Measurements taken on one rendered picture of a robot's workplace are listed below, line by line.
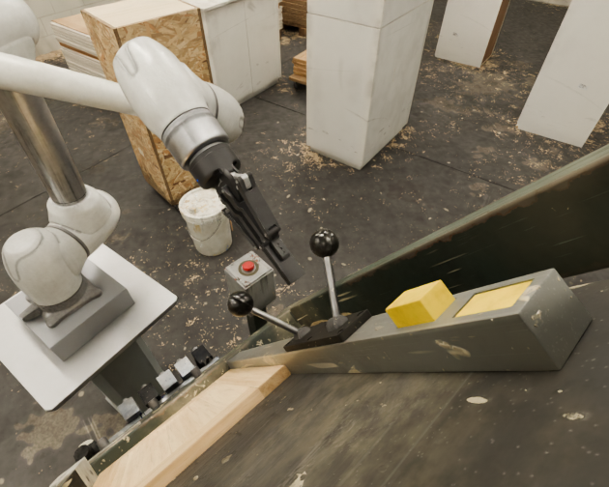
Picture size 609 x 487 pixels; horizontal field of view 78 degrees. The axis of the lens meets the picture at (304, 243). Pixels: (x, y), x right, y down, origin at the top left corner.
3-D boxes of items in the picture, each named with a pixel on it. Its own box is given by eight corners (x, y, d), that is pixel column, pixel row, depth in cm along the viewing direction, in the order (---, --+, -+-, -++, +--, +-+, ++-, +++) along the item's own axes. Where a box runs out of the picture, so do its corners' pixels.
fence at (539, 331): (248, 362, 108) (241, 351, 108) (594, 318, 24) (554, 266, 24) (234, 374, 105) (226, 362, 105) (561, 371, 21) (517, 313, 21)
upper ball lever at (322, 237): (346, 333, 48) (329, 233, 51) (361, 330, 44) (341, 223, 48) (319, 337, 46) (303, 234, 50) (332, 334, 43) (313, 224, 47)
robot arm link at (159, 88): (193, 96, 53) (233, 114, 66) (130, 10, 54) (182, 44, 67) (143, 145, 56) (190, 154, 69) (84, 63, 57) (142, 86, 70)
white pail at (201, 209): (216, 220, 275) (202, 166, 240) (246, 238, 263) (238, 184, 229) (182, 246, 257) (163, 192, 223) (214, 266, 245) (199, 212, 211)
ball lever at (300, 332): (308, 328, 59) (231, 288, 56) (318, 325, 56) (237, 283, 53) (300, 351, 57) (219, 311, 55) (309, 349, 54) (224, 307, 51)
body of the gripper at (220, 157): (233, 132, 58) (268, 182, 57) (223, 160, 65) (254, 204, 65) (189, 152, 54) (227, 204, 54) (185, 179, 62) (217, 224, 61)
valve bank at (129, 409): (217, 355, 142) (206, 321, 125) (241, 383, 135) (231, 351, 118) (85, 457, 119) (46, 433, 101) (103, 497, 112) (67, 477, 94)
